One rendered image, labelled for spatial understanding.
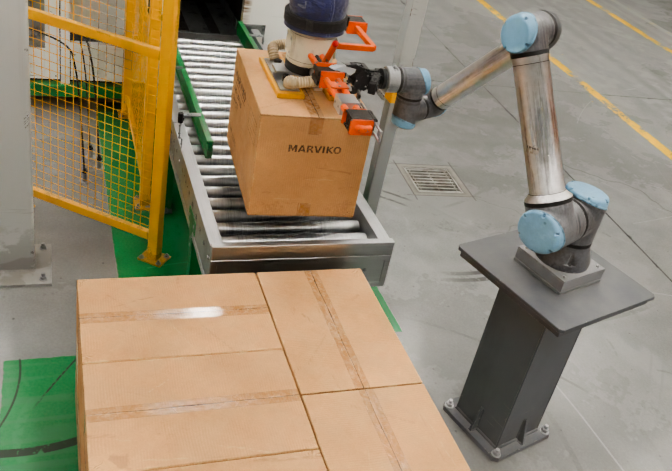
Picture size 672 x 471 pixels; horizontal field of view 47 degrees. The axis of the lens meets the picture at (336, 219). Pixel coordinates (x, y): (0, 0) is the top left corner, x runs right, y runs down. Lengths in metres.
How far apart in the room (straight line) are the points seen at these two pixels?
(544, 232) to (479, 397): 0.87
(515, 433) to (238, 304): 1.22
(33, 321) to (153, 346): 1.03
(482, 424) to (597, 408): 0.61
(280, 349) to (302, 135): 0.73
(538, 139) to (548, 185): 0.15
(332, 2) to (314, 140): 0.47
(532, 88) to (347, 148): 0.69
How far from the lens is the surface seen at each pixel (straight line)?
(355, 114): 2.33
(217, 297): 2.60
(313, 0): 2.72
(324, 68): 2.65
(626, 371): 3.81
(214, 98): 4.00
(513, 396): 2.95
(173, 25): 3.14
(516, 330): 2.84
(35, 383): 3.08
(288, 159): 2.69
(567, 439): 3.32
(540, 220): 2.45
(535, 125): 2.44
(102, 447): 2.14
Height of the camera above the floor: 2.15
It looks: 31 degrees down
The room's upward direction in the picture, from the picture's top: 12 degrees clockwise
